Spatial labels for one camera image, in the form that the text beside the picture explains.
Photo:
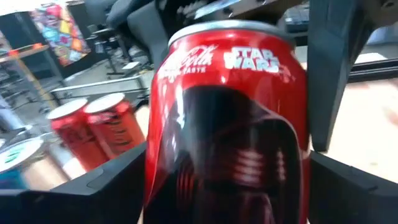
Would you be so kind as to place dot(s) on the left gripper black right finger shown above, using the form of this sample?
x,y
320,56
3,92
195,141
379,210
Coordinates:
x,y
357,205

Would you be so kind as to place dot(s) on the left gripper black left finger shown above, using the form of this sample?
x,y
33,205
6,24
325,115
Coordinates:
x,y
62,205

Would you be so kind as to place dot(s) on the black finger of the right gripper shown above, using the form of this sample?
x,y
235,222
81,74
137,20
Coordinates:
x,y
147,31
329,77

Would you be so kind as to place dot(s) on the blue silver slim can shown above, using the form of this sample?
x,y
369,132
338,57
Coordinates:
x,y
18,154

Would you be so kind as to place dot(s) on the red Star Wars soda can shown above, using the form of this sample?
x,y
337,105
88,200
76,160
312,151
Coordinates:
x,y
74,137
118,124

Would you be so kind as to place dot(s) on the red Coca-Cola can white script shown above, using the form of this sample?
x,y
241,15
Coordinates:
x,y
248,93

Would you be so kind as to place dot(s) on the black upright metal loop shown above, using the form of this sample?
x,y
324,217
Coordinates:
x,y
93,87

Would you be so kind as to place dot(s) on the colourful patchwork quilt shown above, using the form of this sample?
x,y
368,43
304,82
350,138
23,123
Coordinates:
x,y
60,34

